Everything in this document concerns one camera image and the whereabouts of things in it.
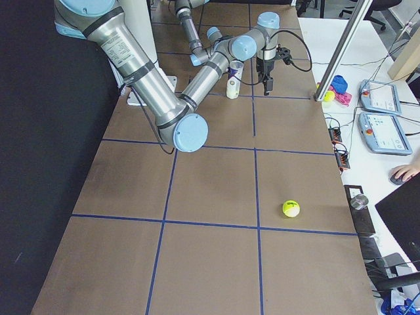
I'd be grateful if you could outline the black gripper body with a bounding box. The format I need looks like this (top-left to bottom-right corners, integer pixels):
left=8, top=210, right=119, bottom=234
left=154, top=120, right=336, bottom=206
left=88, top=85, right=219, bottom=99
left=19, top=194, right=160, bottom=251
left=256, top=58, right=274, bottom=76

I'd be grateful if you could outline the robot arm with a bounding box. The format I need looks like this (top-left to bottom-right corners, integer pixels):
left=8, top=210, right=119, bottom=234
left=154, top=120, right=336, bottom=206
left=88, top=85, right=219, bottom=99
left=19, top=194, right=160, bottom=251
left=175, top=0, right=222, bottom=66
left=54, top=1, right=280, bottom=152

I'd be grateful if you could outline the yellow spare tennis ball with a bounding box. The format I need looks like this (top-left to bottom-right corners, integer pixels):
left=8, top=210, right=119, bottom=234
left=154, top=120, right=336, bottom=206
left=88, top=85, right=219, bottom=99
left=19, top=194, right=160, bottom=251
left=324, top=91, right=335, bottom=102

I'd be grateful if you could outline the person's hand on mouse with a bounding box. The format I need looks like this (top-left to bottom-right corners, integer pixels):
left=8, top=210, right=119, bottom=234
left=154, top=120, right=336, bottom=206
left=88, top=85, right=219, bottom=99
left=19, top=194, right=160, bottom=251
left=391, top=163, right=419, bottom=179

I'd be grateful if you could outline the blue cloth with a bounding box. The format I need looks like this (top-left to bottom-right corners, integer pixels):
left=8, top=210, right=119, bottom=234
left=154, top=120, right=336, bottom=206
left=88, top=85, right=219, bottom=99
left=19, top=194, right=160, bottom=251
left=331, top=75, right=348, bottom=95

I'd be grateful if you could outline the orange black connector box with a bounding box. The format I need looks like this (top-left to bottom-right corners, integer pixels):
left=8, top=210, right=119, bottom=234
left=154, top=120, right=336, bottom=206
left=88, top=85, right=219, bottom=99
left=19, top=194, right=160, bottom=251
left=328, top=127, right=343, bottom=144

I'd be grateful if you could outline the small metal cup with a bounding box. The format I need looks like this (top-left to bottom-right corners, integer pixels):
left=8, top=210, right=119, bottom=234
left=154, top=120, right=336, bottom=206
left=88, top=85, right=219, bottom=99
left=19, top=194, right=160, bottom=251
left=350, top=194, right=369, bottom=210

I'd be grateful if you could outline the black computer mouse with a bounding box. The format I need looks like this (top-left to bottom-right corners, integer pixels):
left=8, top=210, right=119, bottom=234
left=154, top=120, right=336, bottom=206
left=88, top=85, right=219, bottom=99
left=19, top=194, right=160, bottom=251
left=389, top=173, right=413, bottom=186

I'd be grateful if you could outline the black monitor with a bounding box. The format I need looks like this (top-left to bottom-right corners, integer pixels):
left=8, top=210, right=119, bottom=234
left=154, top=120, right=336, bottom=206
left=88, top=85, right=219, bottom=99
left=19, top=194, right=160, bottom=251
left=375, top=176, right=419, bottom=270

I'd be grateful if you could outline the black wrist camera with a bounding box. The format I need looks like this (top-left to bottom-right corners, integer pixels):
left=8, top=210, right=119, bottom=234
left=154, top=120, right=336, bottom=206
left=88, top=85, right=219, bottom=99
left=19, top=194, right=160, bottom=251
left=276, top=47, right=293, bottom=65

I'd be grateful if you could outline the teach pendant nearer post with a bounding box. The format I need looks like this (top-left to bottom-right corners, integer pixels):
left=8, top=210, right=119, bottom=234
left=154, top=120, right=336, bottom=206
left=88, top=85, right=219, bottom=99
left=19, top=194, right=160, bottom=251
left=359, top=79, right=402, bottom=116

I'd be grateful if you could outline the aluminium frame post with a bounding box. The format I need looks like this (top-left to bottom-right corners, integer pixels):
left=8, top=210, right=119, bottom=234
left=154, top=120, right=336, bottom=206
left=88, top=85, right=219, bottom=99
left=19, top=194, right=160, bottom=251
left=314, top=0, right=373, bottom=102

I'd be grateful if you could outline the teach pendant farther from post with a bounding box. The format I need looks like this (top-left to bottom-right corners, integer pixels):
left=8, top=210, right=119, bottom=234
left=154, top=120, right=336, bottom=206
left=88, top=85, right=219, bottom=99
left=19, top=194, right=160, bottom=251
left=358, top=112, right=412, bottom=156

